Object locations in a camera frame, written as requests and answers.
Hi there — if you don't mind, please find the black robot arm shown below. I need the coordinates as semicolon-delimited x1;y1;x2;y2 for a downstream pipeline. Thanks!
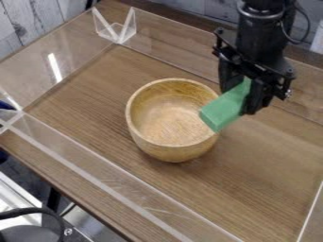
213;0;304;114

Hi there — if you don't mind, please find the clear acrylic enclosure wall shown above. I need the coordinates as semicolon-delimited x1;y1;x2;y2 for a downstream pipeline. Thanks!
0;1;323;242

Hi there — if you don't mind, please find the black cable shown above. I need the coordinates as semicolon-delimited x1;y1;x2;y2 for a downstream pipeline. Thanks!
0;207;66;242

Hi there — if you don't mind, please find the brown wooden bowl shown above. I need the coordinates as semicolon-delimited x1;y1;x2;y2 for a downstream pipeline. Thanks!
125;78;218;163

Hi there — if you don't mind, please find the black table leg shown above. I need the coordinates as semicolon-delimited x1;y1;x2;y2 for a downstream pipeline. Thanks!
46;188;61;212

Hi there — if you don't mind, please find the green rectangular block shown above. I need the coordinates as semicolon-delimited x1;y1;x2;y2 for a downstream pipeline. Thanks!
198;78;250;132

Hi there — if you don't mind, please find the clear acrylic corner bracket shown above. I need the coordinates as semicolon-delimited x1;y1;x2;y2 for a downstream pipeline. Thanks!
90;8;136;44

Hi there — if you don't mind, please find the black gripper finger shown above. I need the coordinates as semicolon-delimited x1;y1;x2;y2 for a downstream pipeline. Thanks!
241;78;273;115
218;59;242;93

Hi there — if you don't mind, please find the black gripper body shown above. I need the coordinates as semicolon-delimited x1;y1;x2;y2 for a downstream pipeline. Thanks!
213;6;294;99

